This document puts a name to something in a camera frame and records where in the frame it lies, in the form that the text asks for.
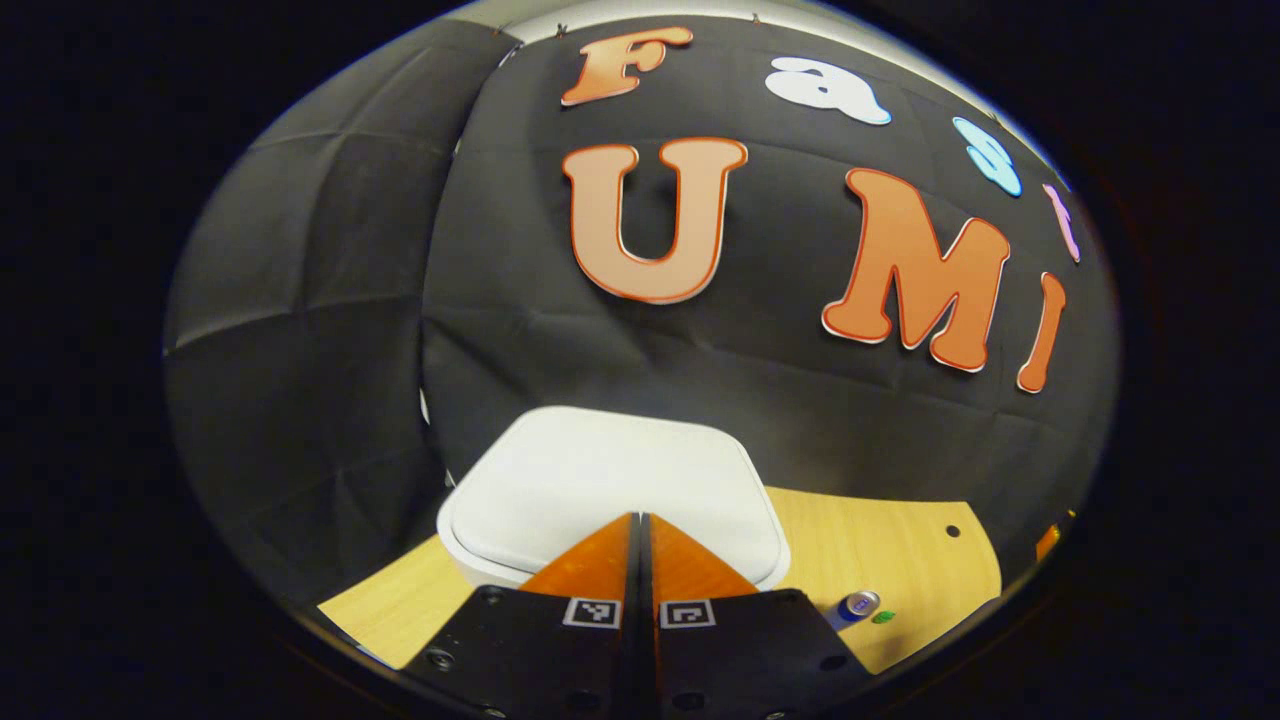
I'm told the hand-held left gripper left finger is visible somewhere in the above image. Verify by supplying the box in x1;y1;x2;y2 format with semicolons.
400;512;642;720

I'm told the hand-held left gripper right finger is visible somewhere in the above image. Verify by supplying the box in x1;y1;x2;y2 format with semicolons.
640;512;873;720

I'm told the blue silver pop can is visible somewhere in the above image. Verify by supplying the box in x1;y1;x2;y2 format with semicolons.
822;590;883;633

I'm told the white desktop garbage bin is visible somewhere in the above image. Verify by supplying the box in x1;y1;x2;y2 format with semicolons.
436;405;793;593

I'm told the wooden desktop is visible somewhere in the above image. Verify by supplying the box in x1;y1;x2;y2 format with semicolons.
318;487;1003;673

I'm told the black backdrop cloth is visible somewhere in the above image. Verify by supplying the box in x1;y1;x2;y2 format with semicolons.
163;12;1121;603

